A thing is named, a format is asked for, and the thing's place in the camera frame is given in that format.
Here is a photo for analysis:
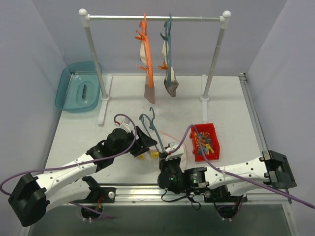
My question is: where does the teal plastic basin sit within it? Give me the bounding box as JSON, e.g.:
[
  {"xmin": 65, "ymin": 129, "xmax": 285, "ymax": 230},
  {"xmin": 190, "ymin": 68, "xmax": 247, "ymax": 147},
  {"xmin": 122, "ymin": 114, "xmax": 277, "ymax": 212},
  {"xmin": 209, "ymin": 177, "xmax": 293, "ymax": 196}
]
[{"xmin": 55, "ymin": 61, "xmax": 100, "ymax": 113}]

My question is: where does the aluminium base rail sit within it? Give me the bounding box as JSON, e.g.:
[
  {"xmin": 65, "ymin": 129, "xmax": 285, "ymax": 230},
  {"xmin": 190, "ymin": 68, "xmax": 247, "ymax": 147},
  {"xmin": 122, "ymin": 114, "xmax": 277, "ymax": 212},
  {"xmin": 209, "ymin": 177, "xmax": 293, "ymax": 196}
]
[{"xmin": 44, "ymin": 181, "xmax": 291, "ymax": 211}]

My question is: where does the white clothes rack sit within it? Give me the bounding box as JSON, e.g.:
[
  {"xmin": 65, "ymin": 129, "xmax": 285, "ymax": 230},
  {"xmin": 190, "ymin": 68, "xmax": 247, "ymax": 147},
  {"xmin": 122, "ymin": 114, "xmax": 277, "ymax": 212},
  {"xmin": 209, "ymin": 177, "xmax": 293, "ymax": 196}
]
[{"xmin": 78, "ymin": 8, "xmax": 231, "ymax": 126}]

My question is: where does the white pink-trimmed underwear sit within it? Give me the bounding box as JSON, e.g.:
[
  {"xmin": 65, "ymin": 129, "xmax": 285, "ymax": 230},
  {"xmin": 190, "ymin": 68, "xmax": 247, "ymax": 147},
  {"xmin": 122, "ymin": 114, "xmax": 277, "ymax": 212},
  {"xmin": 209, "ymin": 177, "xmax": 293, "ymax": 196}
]
[{"xmin": 157, "ymin": 129, "xmax": 191, "ymax": 170}]

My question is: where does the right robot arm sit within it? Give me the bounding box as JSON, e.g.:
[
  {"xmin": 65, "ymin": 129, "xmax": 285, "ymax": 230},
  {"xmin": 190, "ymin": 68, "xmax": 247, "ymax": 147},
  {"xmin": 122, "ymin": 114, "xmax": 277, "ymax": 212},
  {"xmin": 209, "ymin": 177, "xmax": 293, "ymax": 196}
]
[{"xmin": 157, "ymin": 150, "xmax": 297, "ymax": 201}]

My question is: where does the blue hanger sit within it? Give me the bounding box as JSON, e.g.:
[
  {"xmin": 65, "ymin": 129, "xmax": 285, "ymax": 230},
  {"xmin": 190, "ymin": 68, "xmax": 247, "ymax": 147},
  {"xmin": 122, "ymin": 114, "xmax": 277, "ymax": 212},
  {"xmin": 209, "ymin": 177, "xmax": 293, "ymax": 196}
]
[
  {"xmin": 159, "ymin": 13, "xmax": 174, "ymax": 87},
  {"xmin": 139, "ymin": 107, "xmax": 165, "ymax": 152}
]

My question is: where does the red plastic bin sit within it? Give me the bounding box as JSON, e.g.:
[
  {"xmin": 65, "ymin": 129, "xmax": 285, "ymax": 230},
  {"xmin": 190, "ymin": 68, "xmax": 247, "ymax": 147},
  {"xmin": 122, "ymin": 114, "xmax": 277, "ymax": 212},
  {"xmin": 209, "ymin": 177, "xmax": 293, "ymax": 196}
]
[{"xmin": 189, "ymin": 123, "xmax": 220, "ymax": 162}]

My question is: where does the orange clothespin on blue hanger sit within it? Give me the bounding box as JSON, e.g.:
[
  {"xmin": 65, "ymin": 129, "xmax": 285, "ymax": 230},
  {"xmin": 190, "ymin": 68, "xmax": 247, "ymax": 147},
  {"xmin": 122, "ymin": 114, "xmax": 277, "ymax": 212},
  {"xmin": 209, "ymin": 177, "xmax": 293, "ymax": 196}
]
[{"xmin": 158, "ymin": 62, "xmax": 168, "ymax": 70}]

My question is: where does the beige brown underwear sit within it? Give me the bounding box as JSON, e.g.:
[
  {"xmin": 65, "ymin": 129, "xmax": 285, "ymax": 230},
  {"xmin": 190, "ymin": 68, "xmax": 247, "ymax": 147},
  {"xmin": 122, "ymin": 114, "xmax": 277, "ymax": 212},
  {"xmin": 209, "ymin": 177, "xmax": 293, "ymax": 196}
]
[{"xmin": 140, "ymin": 41, "xmax": 156, "ymax": 104}]

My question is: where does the purple cable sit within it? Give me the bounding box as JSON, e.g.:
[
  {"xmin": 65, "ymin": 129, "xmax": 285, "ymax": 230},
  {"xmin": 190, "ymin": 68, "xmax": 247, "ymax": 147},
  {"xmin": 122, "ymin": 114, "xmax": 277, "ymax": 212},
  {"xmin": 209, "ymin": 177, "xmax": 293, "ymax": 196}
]
[
  {"xmin": 169, "ymin": 124, "xmax": 315, "ymax": 210},
  {"xmin": 0, "ymin": 113, "xmax": 137, "ymax": 220}
]

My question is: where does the grey beige underwear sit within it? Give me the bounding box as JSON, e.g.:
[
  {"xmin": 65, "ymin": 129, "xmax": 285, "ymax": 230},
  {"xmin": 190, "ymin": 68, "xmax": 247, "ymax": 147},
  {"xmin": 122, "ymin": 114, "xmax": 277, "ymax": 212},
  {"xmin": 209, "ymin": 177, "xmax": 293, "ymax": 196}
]
[{"xmin": 162, "ymin": 41, "xmax": 179, "ymax": 97}]

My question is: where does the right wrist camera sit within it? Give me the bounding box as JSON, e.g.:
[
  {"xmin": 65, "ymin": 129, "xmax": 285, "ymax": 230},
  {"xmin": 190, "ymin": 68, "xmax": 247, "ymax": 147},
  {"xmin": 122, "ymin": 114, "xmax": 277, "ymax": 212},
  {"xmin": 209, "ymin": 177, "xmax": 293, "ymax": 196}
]
[{"xmin": 165, "ymin": 142, "xmax": 185, "ymax": 161}]

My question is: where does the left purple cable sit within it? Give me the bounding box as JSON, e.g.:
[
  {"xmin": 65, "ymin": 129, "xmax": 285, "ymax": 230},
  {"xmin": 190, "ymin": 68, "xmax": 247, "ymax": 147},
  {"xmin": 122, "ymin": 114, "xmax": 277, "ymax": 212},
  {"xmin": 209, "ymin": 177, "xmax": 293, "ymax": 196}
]
[{"xmin": 0, "ymin": 113, "xmax": 137, "ymax": 220}]

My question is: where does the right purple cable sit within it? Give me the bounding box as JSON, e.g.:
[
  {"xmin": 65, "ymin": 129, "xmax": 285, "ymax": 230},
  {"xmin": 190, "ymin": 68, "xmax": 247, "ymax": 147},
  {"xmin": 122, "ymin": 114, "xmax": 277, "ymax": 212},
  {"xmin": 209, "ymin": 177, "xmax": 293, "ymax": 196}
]
[{"xmin": 169, "ymin": 124, "xmax": 315, "ymax": 210}]

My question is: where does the orange plastic hanger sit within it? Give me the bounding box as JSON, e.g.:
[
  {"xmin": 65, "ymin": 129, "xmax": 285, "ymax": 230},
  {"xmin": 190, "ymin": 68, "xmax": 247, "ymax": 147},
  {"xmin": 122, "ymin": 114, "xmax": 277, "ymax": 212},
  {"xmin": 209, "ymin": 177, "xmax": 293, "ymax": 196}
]
[{"xmin": 135, "ymin": 13, "xmax": 154, "ymax": 88}]

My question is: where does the colourful clothespins pile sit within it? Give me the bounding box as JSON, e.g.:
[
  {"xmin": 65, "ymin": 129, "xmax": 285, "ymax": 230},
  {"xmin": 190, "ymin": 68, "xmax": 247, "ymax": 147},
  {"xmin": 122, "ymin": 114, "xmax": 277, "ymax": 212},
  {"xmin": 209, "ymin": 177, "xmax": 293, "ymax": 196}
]
[{"xmin": 194, "ymin": 131, "xmax": 215, "ymax": 155}]

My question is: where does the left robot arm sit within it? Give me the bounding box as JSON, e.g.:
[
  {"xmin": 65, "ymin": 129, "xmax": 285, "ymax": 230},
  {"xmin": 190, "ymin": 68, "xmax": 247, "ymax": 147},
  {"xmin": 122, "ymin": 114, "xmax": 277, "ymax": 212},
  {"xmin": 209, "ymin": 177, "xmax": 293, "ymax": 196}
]
[{"xmin": 8, "ymin": 127, "xmax": 157, "ymax": 227}]

